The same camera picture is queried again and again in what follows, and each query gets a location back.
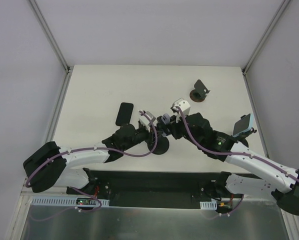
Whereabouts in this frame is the black smartphone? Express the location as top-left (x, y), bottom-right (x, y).
top-left (115, 102), bottom-right (134, 127)

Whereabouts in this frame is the black round-base phone stand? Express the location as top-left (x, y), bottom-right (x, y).
top-left (145, 127), bottom-right (170, 155)

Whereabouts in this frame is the brown-base black phone stand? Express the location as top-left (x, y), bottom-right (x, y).
top-left (189, 79), bottom-right (210, 103)

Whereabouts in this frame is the lavender case smartphone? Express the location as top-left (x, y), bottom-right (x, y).
top-left (156, 113), bottom-right (171, 137)

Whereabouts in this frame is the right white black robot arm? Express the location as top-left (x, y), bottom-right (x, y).
top-left (157, 113), bottom-right (299, 216)

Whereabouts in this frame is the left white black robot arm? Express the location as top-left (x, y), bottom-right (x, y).
top-left (23, 124), bottom-right (158, 195)

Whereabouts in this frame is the light blue case smartphone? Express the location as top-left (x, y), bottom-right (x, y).
top-left (232, 113), bottom-right (254, 137)

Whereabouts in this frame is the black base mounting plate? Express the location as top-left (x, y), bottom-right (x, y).
top-left (65, 168), bottom-right (249, 210)

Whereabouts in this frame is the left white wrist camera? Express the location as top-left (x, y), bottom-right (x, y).
top-left (138, 110), bottom-right (156, 132)

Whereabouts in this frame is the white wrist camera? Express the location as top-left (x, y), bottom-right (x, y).
top-left (138, 110), bottom-right (156, 132)
top-left (170, 98), bottom-right (191, 116)

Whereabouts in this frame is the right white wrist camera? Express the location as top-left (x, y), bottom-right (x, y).
top-left (170, 98), bottom-right (191, 116)

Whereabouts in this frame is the right white cable duct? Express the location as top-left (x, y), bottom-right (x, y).
top-left (199, 199), bottom-right (218, 211)

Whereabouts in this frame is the white cable duct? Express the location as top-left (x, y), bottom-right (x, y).
top-left (31, 196), bottom-right (110, 208)
top-left (199, 199), bottom-right (218, 211)

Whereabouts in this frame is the left aluminium frame post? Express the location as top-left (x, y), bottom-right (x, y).
top-left (26, 0), bottom-right (74, 75)

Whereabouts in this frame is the aluminium frame post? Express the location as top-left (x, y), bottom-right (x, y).
top-left (242, 0), bottom-right (293, 76)
top-left (26, 0), bottom-right (74, 75)

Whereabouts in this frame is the left white cable duct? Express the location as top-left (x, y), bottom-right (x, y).
top-left (31, 196), bottom-right (110, 208)

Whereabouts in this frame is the front aluminium frame rail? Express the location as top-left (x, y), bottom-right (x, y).
top-left (20, 174), bottom-right (290, 202)

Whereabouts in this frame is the right aluminium frame post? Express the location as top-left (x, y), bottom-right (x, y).
top-left (242, 0), bottom-right (293, 76)

